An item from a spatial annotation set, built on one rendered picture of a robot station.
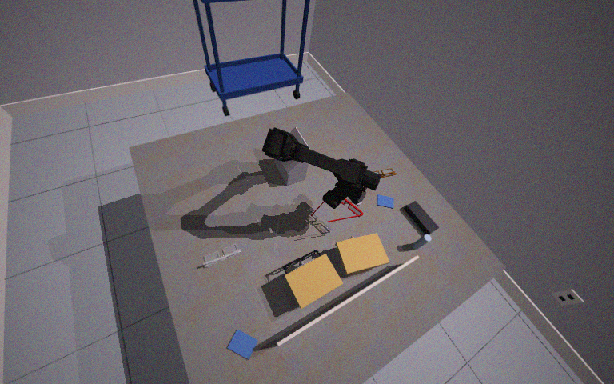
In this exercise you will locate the blue flat panel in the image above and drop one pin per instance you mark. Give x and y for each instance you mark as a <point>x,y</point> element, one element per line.
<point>243,344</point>
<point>385,201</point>

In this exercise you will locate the red glasses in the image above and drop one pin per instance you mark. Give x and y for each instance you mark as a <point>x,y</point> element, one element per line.
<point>351,207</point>

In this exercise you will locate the orange rectangular glasses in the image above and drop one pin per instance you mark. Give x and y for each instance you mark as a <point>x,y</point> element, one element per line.
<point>386,173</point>

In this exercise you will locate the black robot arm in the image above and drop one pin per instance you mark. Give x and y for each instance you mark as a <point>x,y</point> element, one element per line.
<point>280,143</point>

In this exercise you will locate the black glasses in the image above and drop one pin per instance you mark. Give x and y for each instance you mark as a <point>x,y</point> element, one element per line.
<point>302,258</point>

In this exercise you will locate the dark grey cylinder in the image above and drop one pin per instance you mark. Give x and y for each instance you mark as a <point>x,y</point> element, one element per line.
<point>420,242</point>

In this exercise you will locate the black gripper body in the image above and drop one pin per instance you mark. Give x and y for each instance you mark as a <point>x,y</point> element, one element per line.
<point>333,199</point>

